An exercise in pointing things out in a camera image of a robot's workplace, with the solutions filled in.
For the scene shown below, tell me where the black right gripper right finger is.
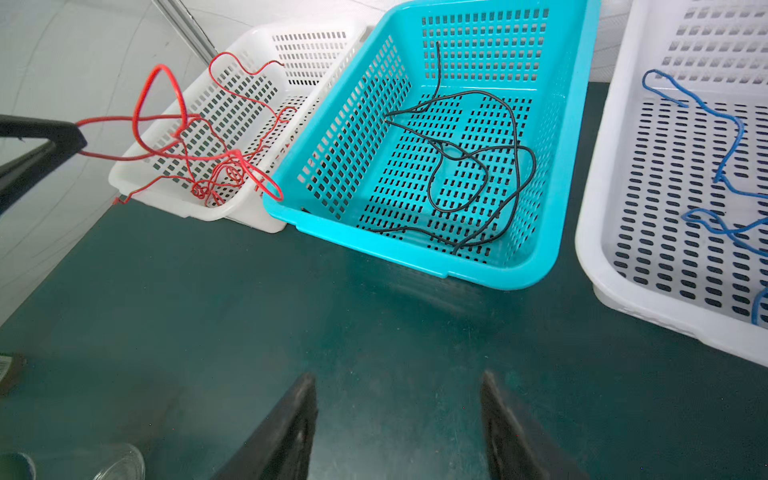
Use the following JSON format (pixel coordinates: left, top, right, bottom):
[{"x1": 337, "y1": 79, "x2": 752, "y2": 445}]
[{"x1": 480, "y1": 370, "x2": 588, "y2": 479}]

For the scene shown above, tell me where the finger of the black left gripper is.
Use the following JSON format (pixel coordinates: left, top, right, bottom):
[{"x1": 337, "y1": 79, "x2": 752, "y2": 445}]
[
  {"x1": 1, "y1": 141, "x2": 63, "y2": 213},
  {"x1": 1, "y1": 114, "x2": 87, "y2": 158}
]

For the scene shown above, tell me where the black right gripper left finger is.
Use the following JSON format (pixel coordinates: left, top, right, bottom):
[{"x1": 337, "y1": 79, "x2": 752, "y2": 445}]
[{"x1": 213, "y1": 372, "x2": 318, "y2": 479}]

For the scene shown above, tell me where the red cable bundle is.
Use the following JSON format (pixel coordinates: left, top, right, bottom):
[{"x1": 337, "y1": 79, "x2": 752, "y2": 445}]
[{"x1": 74, "y1": 63, "x2": 286, "y2": 208}]

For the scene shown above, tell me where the blue cable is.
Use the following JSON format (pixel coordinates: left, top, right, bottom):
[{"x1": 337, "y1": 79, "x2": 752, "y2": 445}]
[{"x1": 640, "y1": 68, "x2": 768, "y2": 328}]

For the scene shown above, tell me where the black cable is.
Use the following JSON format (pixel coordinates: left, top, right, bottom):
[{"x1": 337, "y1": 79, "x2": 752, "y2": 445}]
[{"x1": 365, "y1": 40, "x2": 538, "y2": 253}]

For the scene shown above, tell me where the left white plastic basket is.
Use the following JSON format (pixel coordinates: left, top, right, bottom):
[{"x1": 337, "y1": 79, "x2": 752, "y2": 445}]
[{"x1": 108, "y1": 18, "x2": 366, "y2": 233}]

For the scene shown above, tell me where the white plastic basket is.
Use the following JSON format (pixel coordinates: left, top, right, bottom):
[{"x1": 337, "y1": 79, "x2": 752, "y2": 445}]
[
  {"x1": 108, "y1": 18, "x2": 366, "y2": 233},
  {"x1": 575, "y1": 1, "x2": 767, "y2": 365}
]

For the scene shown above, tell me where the right white plastic basket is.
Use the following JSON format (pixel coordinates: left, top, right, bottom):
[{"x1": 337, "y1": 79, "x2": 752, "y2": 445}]
[{"x1": 575, "y1": 1, "x2": 767, "y2": 365}]

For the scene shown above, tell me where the teal plastic basket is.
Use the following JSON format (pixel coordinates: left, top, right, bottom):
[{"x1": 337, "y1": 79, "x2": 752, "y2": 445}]
[{"x1": 264, "y1": 1, "x2": 600, "y2": 290}]

